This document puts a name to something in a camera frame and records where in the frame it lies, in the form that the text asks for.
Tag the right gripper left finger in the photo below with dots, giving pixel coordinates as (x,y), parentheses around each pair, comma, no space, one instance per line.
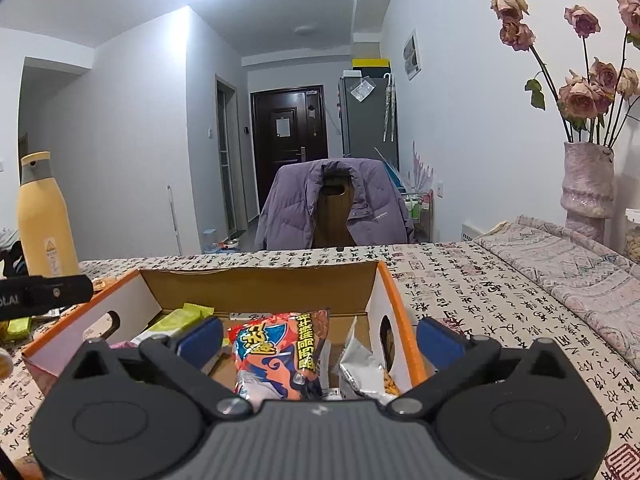
(181,363)

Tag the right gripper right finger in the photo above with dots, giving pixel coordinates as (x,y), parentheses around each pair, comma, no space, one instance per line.
(460,363)

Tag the long green snack bar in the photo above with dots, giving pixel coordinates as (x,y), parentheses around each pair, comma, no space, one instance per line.
(176,322)

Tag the red snack bag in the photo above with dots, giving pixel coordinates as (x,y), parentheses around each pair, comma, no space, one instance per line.
(284,356)

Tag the white packet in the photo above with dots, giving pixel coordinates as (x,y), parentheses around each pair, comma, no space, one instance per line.
(360,375)

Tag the yellow thermos bottle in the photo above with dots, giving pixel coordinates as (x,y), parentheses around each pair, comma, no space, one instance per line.
(42,220)

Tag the patterned tablecloth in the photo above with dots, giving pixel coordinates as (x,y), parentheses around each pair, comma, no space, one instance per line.
(471,291)

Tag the red cardboard box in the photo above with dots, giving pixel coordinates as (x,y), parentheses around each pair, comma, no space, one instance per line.
(359,296)

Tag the purple jacket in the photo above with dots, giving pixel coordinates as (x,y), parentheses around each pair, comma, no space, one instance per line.
(379,215)

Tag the folded pink table runner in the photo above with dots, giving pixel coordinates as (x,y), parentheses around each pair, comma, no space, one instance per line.
(593,281)

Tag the wooden chair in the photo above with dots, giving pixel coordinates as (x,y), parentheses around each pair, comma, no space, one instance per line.
(332,211)

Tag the glass jar with grains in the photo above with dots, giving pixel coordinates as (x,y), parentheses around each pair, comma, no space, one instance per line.
(632,244)

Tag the pink ceramic vase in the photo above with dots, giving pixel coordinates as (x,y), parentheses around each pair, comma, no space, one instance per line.
(588,188)

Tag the dark front door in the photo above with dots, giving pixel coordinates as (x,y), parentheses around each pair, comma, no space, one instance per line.
(289,126)

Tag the grey refrigerator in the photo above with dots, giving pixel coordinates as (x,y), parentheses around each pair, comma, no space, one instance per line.
(366,130)

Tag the yellow box on fridge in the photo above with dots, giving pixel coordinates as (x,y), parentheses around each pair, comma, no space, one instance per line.
(363,63)

